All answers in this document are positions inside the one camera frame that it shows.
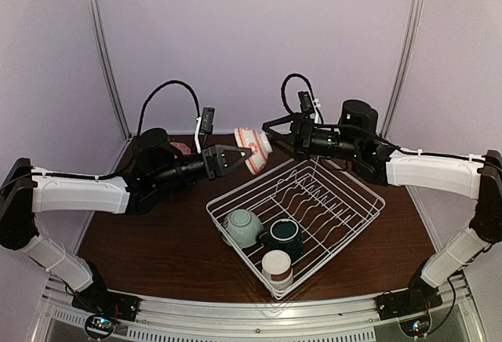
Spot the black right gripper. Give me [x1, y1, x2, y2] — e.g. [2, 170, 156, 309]
[264, 110, 362, 159]

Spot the pink white floral bowl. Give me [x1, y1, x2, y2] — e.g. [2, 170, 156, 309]
[234, 127, 273, 175]

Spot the dark green mug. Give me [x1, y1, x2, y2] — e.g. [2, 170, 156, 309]
[257, 219, 304, 262]

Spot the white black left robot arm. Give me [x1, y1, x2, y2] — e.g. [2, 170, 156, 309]
[1, 128, 253, 314]

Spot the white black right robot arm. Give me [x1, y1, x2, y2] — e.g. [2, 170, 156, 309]
[262, 100, 501, 312]

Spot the pale green bowl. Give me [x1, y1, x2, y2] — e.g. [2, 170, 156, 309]
[224, 209, 264, 249]

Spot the white brown cup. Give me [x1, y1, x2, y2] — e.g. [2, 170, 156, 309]
[261, 249, 293, 291]

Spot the left circuit board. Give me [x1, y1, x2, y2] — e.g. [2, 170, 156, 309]
[84, 315, 118, 339]

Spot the circuit board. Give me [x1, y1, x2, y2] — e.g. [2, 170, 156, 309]
[84, 315, 118, 339]
[399, 316, 431, 339]

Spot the right circuit board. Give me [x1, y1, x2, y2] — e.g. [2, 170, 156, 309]
[399, 316, 431, 339]

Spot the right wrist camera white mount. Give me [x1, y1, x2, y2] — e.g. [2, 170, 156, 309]
[297, 91, 322, 123]

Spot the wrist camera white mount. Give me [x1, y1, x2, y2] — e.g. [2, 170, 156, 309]
[194, 107, 216, 154]
[297, 91, 322, 123]

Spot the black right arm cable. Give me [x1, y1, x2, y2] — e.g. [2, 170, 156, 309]
[280, 73, 326, 123]

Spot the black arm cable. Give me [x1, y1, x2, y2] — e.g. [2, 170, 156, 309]
[280, 73, 326, 123]
[136, 80, 202, 135]

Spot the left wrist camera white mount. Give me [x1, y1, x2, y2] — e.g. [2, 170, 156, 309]
[194, 107, 216, 154]

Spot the white wire dish rack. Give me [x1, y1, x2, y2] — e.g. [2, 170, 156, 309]
[206, 159, 385, 300]

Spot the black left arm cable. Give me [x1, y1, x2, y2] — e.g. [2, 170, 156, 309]
[136, 80, 202, 135]

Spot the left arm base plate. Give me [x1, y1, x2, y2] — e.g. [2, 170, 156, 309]
[71, 286, 140, 322]

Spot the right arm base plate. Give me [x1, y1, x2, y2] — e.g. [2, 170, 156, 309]
[375, 289, 443, 320]

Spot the right aluminium frame post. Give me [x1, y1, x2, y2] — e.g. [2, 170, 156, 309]
[380, 0, 424, 137]

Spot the aluminium frame post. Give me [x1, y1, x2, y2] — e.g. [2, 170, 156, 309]
[380, 0, 424, 137]
[88, 0, 131, 140]

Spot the left aluminium frame post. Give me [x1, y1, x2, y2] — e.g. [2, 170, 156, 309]
[88, 0, 131, 140]

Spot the front aluminium rail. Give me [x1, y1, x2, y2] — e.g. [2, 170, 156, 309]
[28, 275, 488, 341]

